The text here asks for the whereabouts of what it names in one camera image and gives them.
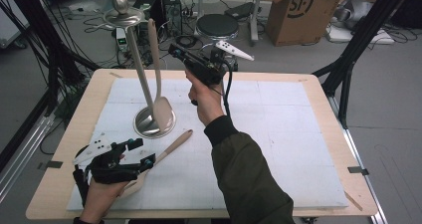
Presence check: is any aluminium rail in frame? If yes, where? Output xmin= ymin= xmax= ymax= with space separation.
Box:
xmin=326 ymin=96 xmax=389 ymax=224
xmin=0 ymin=112 xmax=58 ymax=202

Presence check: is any black cable coil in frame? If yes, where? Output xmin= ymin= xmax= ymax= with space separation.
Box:
xmin=174 ymin=34 xmax=200 ymax=50

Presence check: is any beige slotted spatula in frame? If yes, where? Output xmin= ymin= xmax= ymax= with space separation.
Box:
xmin=118 ymin=128 xmax=194 ymax=198

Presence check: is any metal utensil stand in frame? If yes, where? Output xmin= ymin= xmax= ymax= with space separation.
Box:
xmin=103 ymin=0 xmax=177 ymax=139

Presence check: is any thin wooden stick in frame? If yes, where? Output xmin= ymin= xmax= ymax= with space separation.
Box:
xmin=343 ymin=190 xmax=364 ymax=212

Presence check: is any beige solid spatula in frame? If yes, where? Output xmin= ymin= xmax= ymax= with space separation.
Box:
xmin=147 ymin=17 xmax=174 ymax=134

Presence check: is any grey metal table leg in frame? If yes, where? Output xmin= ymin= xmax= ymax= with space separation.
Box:
xmin=249 ymin=0 xmax=267 ymax=47

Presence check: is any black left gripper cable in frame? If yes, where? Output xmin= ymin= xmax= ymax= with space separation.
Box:
xmin=73 ymin=145 xmax=92 ymax=208

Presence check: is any cardboard box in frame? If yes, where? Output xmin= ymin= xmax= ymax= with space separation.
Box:
xmin=264 ymin=0 xmax=344 ymax=48

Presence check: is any grey bag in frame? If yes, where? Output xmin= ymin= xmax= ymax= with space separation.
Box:
xmin=332 ymin=0 xmax=374 ymax=31

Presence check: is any black computer tower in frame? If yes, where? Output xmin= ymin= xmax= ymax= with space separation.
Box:
xmin=161 ymin=0 xmax=183 ymax=39
xmin=132 ymin=0 xmax=166 ymax=48

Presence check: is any dark laptop bag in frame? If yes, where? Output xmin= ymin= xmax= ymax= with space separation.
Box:
xmin=224 ymin=1 xmax=257 ymax=20

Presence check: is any white flat board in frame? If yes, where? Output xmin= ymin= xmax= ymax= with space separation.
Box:
xmin=324 ymin=24 xmax=396 ymax=46

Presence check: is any small device with green display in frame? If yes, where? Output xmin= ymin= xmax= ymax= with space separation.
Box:
xmin=114 ymin=27 xmax=129 ymax=52

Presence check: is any person's right hand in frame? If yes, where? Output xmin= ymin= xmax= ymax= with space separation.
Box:
xmin=184 ymin=68 xmax=227 ymax=127

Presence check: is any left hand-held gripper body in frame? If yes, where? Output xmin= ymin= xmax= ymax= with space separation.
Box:
xmin=73 ymin=135 xmax=142 ymax=185

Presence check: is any person's left hand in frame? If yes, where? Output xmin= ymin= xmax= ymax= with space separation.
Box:
xmin=79 ymin=178 xmax=130 ymax=224

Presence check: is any black round stool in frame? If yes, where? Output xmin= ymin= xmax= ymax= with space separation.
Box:
xmin=195 ymin=13 xmax=240 ymax=73

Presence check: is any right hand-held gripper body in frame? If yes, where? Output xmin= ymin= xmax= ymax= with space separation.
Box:
xmin=180 ymin=39 xmax=256 ymax=88

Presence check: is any black frame stand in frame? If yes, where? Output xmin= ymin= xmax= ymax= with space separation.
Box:
xmin=0 ymin=0 xmax=101 ymax=118
xmin=312 ymin=0 xmax=416 ymax=130

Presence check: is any white grid mat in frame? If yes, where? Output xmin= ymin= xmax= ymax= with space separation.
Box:
xmin=66 ymin=77 xmax=349 ymax=212

